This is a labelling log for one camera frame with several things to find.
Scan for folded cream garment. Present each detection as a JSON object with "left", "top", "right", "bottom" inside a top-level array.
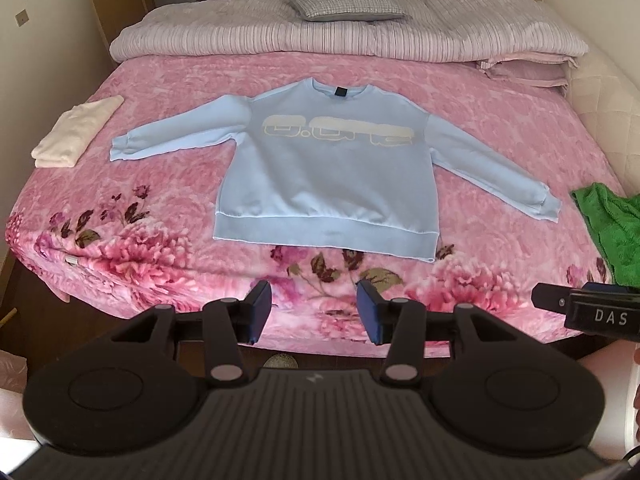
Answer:
[{"left": 30, "top": 96, "right": 125, "bottom": 168}]

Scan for striped mauve duvet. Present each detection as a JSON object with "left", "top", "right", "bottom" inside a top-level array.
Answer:
[{"left": 110, "top": 0, "right": 589, "bottom": 63}]

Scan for grey checked pillow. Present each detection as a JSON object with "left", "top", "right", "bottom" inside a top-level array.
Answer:
[{"left": 286, "top": 0, "right": 405, "bottom": 22}]

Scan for green garment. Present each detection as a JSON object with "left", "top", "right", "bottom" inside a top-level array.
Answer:
[{"left": 570, "top": 182, "right": 640, "bottom": 288}]

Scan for pink floral blanket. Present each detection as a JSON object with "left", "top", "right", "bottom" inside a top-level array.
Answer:
[{"left": 6, "top": 53, "right": 622, "bottom": 358}]

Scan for stacked pink pillows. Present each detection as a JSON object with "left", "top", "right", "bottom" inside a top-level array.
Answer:
[{"left": 475, "top": 52, "right": 578, "bottom": 91}]

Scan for light blue sweatshirt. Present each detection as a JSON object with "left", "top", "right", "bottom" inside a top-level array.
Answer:
[{"left": 110, "top": 79, "right": 561, "bottom": 262}]

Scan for cream quilted headboard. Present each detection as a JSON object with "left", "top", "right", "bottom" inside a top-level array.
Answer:
[{"left": 565, "top": 47, "right": 640, "bottom": 195}]

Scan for person's right hand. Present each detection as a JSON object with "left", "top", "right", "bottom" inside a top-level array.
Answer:
[{"left": 580, "top": 340, "right": 639, "bottom": 458}]

